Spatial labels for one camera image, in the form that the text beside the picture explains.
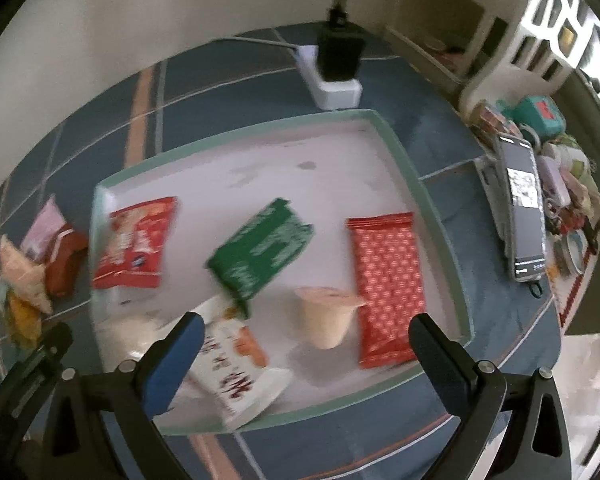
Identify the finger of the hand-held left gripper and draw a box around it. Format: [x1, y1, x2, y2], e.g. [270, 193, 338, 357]
[0, 322, 74, 412]

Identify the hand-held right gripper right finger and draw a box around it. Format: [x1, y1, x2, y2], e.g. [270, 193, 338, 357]
[408, 312, 573, 480]

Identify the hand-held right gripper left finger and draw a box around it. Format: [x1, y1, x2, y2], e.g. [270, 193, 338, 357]
[40, 311, 207, 480]

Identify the yellow snack packet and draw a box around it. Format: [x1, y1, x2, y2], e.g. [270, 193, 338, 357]
[5, 292, 43, 350]

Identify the white packet with red print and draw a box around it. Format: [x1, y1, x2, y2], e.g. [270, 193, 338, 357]
[182, 295, 293, 431]

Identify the red patterned wafer packet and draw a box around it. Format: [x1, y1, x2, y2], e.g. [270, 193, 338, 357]
[345, 211, 428, 370]

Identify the pale orange snack packet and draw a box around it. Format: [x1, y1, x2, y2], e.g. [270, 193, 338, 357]
[0, 235, 53, 313]

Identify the brown red snack packet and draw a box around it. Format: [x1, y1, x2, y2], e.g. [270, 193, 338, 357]
[45, 227, 90, 298]

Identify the beige pudding cup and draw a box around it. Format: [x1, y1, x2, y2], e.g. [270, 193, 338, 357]
[293, 286, 367, 351]

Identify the red chip packet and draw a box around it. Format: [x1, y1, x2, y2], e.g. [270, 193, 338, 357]
[91, 196, 178, 290]

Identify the dark green snack packet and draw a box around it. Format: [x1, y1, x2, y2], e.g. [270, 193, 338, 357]
[206, 198, 315, 320]

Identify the pink snack packet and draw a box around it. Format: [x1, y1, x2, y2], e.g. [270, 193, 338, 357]
[20, 195, 66, 263]

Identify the white tray with green rim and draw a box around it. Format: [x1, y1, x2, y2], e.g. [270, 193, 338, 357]
[89, 108, 476, 435]

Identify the blue plaid bed sheet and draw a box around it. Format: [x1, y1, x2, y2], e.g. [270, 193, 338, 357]
[0, 22, 568, 480]

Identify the smartphone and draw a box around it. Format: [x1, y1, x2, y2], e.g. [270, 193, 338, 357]
[495, 132, 548, 282]

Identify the small round bowl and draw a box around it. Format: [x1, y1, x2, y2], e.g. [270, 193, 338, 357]
[561, 230, 592, 277]

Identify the pink pouch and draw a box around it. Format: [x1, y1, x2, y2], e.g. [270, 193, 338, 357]
[536, 155, 569, 202]

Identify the teal storage box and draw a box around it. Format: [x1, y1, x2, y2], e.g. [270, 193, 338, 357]
[512, 95, 566, 138]

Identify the white power strip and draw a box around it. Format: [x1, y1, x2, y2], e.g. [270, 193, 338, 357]
[295, 45, 363, 111]

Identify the black power adapter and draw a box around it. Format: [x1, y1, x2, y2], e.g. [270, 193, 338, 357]
[317, 7, 367, 83]

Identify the white power strip cable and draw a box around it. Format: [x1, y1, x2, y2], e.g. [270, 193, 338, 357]
[215, 35, 301, 53]

